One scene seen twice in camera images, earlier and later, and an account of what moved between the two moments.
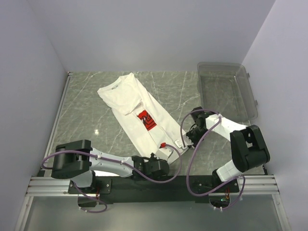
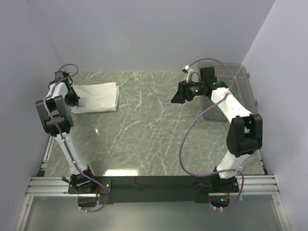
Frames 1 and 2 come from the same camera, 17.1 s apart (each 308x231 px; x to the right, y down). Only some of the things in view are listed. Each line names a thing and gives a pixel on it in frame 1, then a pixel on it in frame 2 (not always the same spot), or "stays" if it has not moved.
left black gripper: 153,158 -> 74,100
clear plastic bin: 225,87 stays
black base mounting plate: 153,190 stays
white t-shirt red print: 139,114 -> 95,97
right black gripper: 188,134 -> 183,93
